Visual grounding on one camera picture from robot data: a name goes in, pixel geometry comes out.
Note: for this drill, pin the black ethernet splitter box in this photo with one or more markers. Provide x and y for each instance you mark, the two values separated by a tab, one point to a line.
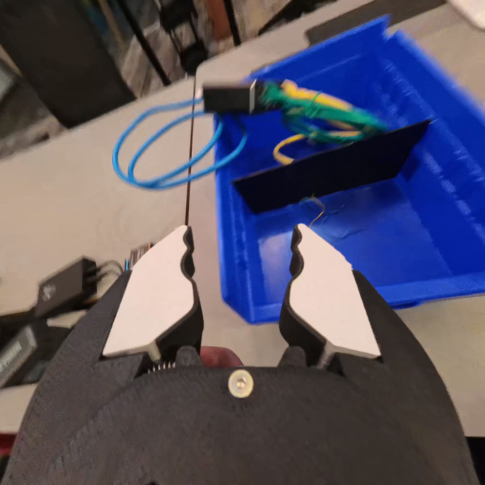
227	99

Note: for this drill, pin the black electronic device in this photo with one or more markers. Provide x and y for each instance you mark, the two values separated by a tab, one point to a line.
19	352

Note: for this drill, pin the blue plastic bin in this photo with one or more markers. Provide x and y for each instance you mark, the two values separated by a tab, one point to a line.
379	235

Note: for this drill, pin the black power adapter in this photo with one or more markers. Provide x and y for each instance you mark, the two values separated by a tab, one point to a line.
64	288

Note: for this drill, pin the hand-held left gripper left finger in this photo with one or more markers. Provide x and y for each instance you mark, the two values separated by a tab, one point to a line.
155	295

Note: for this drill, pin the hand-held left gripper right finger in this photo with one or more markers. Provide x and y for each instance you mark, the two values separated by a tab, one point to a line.
329	295

